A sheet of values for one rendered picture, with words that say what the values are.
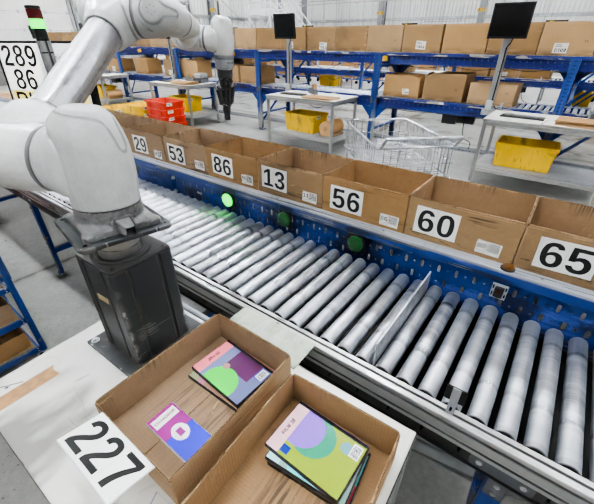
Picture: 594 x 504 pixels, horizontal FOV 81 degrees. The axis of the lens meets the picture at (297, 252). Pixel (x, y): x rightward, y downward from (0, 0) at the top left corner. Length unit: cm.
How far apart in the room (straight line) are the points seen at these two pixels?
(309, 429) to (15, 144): 90
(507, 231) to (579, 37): 455
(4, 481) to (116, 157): 156
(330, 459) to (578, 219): 123
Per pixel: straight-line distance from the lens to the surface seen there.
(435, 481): 181
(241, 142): 226
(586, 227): 165
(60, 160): 91
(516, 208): 164
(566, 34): 578
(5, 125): 105
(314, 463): 86
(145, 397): 106
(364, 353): 111
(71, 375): 122
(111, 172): 89
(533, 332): 138
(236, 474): 90
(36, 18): 183
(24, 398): 123
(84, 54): 125
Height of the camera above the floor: 156
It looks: 32 degrees down
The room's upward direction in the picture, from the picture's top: straight up
